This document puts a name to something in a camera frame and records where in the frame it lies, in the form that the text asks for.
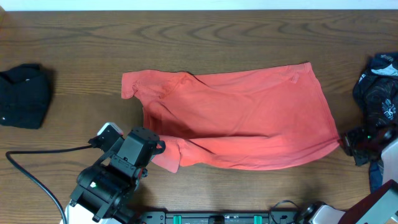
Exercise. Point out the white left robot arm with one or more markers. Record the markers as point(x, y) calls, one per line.
point(104, 188)

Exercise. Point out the folded black garment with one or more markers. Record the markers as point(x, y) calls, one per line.
point(25, 96)

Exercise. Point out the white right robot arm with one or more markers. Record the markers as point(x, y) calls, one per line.
point(379, 206)

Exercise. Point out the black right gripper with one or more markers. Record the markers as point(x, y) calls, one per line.
point(347, 144)

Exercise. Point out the dark patterned garment pile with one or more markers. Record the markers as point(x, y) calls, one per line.
point(376, 94)

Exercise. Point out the red orange t-shirt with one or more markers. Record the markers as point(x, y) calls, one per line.
point(265, 119)

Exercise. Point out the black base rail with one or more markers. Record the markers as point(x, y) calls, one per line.
point(275, 217)

